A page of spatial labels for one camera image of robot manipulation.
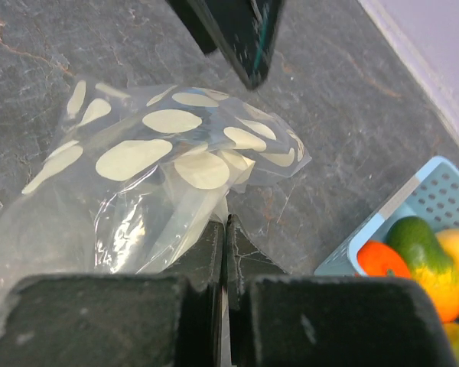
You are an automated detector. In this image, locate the light blue plastic basket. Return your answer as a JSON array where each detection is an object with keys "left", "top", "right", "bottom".
[{"left": 314, "top": 156, "right": 459, "bottom": 276}]

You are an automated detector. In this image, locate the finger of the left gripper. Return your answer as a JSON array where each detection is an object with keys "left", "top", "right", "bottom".
[{"left": 167, "top": 0, "right": 285, "bottom": 90}]

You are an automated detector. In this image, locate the orange toy tangerine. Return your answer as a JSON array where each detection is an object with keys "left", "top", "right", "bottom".
[{"left": 357, "top": 241, "right": 411, "bottom": 278}]

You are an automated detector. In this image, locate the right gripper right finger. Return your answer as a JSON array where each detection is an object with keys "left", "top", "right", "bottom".
[{"left": 226, "top": 215, "right": 456, "bottom": 366}]

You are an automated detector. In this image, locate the green yellow toy mango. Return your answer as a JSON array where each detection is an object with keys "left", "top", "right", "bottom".
[{"left": 386, "top": 216, "right": 459, "bottom": 323}]

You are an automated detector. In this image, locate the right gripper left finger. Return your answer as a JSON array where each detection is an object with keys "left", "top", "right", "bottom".
[{"left": 0, "top": 222, "right": 225, "bottom": 366}]

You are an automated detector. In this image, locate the clear dotted zip top bag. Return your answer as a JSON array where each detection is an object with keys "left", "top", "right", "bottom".
[{"left": 0, "top": 78, "right": 311, "bottom": 302}]

